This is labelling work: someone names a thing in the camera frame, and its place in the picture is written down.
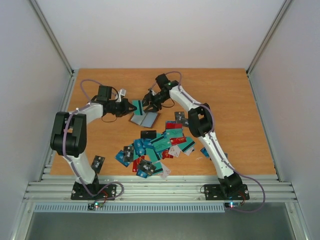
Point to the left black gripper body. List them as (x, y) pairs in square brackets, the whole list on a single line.
[(120, 110)]

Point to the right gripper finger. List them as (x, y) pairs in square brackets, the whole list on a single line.
[(147, 98), (151, 109)]

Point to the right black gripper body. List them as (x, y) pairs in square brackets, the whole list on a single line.
[(153, 100)]

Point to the teal striped card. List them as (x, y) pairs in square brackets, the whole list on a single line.
[(139, 107)]

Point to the brown leather card holder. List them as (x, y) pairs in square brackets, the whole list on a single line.
[(147, 120)]

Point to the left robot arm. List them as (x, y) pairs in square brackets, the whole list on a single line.
[(69, 134)]

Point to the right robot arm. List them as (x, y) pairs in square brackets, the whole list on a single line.
[(201, 125)]

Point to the black plain card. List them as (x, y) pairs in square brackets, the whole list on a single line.
[(148, 134)]

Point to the dark red card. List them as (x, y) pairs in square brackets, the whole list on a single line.
[(173, 125)]

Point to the black card top upper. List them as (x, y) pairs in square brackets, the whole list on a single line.
[(179, 116)]

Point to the blue card pile centre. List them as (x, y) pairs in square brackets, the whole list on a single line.
[(139, 147)]

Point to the teal card pile bottom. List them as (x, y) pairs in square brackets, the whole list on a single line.
[(163, 147)]

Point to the red gold VIP card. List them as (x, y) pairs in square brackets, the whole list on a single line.
[(178, 140)]

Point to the black vip card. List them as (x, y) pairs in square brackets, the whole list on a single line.
[(128, 152), (145, 169), (97, 163)]

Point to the blue card left edge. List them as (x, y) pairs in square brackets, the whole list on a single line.
[(120, 158)]

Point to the black VIP card bottom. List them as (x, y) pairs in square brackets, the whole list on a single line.
[(145, 169)]

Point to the black VIP card far left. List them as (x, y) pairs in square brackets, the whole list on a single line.
[(97, 163)]

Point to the blue card right upper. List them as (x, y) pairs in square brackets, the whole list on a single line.
[(205, 153)]

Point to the left controller board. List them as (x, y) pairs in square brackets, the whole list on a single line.
[(96, 206)]

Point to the controller board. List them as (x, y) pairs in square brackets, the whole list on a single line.
[(96, 206), (232, 205)]

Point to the right controller board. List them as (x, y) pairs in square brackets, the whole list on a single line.
[(232, 205)]

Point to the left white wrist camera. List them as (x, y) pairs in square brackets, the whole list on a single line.
[(121, 94)]

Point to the aluminium frame rails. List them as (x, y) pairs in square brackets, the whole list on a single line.
[(174, 188)]

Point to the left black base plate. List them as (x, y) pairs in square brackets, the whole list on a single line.
[(79, 192)]

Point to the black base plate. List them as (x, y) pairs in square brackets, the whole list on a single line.
[(214, 192), (79, 192)]

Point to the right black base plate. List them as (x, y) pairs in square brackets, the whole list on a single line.
[(214, 192)]

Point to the grey slotted cable duct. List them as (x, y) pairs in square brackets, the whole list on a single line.
[(129, 208)]

